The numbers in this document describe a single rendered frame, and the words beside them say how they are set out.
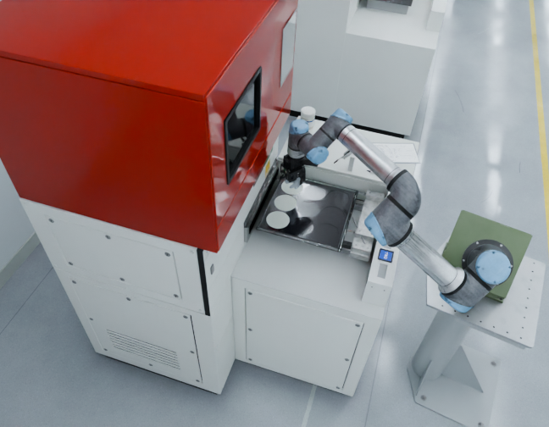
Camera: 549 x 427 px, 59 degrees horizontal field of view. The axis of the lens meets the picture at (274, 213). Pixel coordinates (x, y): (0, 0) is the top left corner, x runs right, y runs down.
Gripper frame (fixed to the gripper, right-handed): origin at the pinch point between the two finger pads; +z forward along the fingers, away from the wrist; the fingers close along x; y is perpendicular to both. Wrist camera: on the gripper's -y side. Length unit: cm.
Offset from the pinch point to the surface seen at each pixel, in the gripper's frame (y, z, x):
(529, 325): -43, 13, 98
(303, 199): -2.2, 7.2, 3.1
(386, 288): 1, 1, 61
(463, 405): -42, 94, 100
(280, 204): 8.4, 7.2, 0.4
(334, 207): -10.8, 7.1, 14.3
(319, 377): 17, 78, 54
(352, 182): -26.5, 5.5, 7.0
